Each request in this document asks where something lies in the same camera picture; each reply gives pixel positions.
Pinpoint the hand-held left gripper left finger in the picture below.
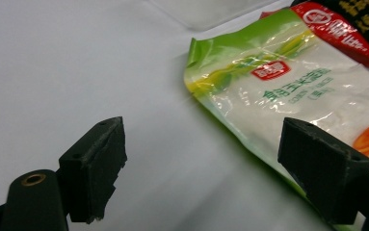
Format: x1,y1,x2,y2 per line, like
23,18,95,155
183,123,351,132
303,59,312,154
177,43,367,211
59,115,128,224

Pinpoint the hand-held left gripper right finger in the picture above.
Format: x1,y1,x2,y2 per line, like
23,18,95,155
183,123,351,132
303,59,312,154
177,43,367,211
277,116,369,225

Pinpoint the green and white food packet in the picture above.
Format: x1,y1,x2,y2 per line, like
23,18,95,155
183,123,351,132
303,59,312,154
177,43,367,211
183,8,369,231

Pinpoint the red and black food packet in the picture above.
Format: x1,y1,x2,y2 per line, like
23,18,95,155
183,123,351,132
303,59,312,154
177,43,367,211
258,0,369,78

